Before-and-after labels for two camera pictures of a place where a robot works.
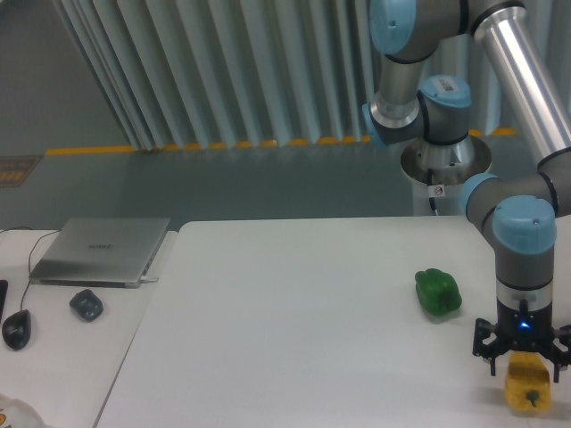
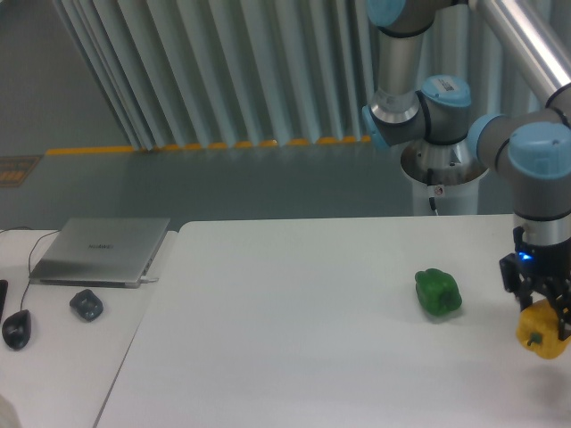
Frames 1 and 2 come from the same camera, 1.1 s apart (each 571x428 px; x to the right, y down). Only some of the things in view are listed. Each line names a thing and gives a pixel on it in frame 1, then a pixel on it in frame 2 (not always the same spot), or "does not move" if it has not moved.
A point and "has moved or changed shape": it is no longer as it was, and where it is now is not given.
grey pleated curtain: [243, 74] does not move
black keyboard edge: [4, 288] does not move
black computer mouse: [16, 330] does not move
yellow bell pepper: [528, 382] has moved or changed shape
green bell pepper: [438, 292] does not move
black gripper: [522, 331] → [529, 259]
